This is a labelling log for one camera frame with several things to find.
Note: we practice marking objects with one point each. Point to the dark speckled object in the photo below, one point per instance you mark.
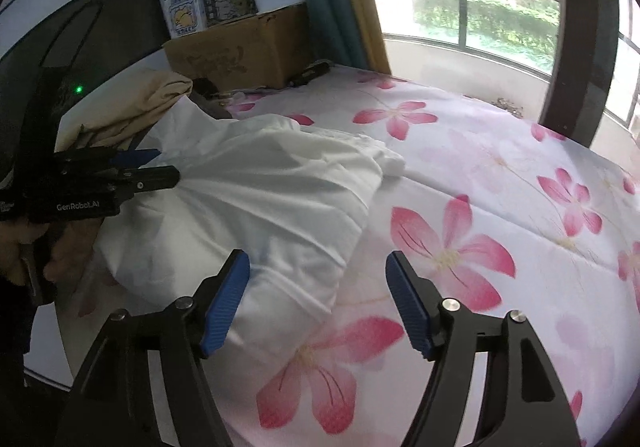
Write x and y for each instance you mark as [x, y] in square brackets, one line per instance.
[507, 108]

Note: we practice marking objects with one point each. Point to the white printed carton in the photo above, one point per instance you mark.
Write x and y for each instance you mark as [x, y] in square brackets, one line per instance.
[210, 7]

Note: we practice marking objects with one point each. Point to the brown cardboard box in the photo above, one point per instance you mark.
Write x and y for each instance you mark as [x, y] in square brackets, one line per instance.
[240, 47]

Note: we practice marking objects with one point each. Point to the black door frame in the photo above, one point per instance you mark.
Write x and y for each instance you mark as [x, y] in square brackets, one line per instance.
[575, 52]

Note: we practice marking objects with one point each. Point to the dark window railing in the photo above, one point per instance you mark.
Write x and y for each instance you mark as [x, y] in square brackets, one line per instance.
[462, 2]

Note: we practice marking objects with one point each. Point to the pink floral bedsheet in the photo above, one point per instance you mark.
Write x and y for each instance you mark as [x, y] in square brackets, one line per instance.
[475, 167]

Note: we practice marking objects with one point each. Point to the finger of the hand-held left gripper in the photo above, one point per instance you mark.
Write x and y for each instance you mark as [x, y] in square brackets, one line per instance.
[132, 157]
[150, 178]

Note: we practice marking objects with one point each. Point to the dark cloth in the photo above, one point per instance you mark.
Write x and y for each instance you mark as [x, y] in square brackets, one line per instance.
[210, 109]

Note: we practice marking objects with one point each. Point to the large white garment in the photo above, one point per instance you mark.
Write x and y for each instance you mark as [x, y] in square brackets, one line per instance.
[260, 187]

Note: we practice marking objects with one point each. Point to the beige cloth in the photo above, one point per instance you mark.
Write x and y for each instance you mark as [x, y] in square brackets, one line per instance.
[130, 102]

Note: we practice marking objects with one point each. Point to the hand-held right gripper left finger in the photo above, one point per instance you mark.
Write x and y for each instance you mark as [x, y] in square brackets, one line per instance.
[225, 307]

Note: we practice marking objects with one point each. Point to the yellow curtain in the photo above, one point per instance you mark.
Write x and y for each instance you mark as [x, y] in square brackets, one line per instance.
[362, 2]

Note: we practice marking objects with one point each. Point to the person's left hand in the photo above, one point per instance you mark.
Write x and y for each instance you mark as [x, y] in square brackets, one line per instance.
[72, 247]

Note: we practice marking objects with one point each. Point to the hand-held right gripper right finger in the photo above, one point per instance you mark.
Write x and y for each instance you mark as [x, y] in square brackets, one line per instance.
[410, 307]

